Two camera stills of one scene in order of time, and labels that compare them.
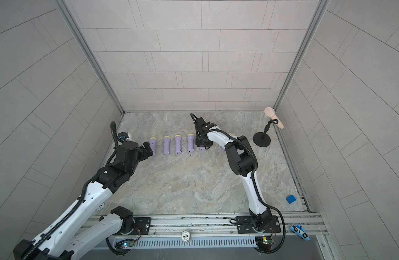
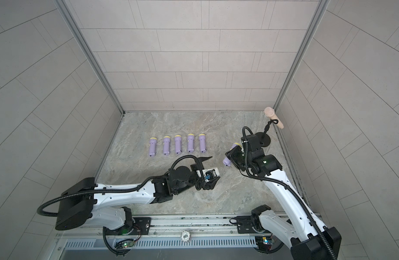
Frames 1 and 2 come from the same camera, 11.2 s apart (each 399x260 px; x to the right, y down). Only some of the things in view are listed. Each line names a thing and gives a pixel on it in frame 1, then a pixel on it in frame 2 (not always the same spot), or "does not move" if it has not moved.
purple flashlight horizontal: [166, 143] does not move
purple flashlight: [178, 140] does not move
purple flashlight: [231, 134] to [226, 161]
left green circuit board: [124, 244] does not move
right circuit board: [264, 243] does not move
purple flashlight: [153, 143] does not move
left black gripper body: [141, 154] to [192, 180]
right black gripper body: [202, 141] to [241, 160]
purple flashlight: [191, 142] does not move
